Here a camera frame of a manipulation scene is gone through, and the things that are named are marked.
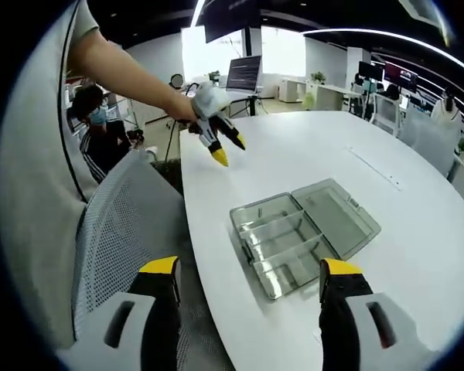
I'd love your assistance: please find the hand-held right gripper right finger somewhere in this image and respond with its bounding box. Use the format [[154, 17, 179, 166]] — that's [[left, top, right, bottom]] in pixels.
[[319, 257, 435, 371]]

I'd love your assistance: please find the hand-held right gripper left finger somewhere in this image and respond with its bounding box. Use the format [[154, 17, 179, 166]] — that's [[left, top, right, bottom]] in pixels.
[[75, 255, 181, 371]]

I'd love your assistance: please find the clear grey guide fixture box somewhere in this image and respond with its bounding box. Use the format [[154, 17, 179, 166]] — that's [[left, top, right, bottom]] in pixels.
[[229, 178, 382, 302]]

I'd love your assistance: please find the computer monitor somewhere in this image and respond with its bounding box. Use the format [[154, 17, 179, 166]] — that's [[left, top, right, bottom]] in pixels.
[[225, 54, 264, 94]]

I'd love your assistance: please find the hanging dark screen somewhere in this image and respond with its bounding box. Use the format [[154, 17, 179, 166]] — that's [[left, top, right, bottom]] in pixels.
[[203, 0, 251, 44]]

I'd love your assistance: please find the grey mesh office chair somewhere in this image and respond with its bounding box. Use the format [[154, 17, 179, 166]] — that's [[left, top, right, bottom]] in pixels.
[[70, 149, 234, 371]]

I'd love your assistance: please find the person's grey shirt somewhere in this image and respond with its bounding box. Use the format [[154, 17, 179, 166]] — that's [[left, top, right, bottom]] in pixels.
[[0, 0, 101, 349]]

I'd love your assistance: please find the black cable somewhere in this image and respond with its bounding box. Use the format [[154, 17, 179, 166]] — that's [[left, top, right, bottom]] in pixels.
[[163, 122, 179, 162]]

